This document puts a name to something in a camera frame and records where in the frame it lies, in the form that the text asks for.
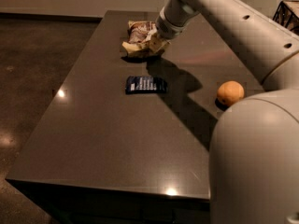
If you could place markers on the orange fruit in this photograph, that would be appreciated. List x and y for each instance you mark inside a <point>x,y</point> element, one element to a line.
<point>230,92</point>

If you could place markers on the blue rxbar blueberry bar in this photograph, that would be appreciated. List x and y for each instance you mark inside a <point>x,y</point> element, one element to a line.
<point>136,85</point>

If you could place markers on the brown chip bag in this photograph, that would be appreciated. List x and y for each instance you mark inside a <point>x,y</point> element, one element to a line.
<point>143,40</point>

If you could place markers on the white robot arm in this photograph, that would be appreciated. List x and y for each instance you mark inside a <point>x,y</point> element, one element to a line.
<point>254,149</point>

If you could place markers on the black wire basket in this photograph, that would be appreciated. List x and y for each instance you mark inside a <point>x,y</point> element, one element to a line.
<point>287,15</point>

